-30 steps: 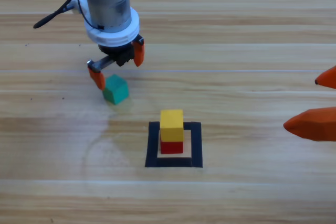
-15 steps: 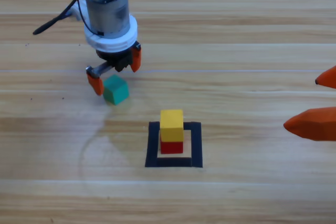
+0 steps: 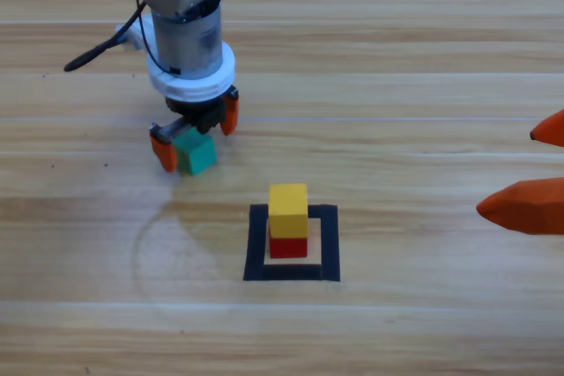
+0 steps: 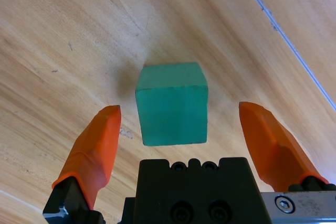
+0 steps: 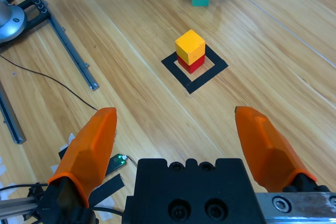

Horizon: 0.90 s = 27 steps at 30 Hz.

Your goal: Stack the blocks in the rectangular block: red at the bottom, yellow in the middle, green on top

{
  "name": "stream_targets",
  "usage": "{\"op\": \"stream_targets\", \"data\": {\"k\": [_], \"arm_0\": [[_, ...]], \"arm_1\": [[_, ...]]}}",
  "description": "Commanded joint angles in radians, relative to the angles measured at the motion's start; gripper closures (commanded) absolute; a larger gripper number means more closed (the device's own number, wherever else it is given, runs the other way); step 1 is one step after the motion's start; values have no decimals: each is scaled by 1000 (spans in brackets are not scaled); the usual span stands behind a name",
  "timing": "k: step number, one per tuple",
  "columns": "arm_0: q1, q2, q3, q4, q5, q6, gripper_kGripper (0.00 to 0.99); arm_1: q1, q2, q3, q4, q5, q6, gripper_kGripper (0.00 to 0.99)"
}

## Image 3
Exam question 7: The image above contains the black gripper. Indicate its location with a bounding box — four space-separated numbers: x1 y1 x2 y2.
149 88 241 173

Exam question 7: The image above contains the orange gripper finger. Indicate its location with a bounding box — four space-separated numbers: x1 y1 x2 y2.
476 176 564 236
529 107 564 149

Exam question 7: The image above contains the green wooden block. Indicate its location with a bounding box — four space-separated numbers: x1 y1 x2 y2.
170 127 218 177

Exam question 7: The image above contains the yellow wooden block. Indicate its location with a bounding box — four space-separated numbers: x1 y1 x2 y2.
268 182 308 240

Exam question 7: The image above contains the red wooden block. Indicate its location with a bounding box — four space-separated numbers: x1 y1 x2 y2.
268 236 308 260

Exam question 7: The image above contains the black tape square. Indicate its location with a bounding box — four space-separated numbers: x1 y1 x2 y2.
242 203 342 283

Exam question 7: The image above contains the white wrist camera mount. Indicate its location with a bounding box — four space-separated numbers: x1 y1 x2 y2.
115 14 237 103

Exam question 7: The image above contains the thin black arm wire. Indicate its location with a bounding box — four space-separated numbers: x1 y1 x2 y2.
131 0 173 76

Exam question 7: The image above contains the black camera cable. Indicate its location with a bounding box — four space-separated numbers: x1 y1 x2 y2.
63 0 149 73

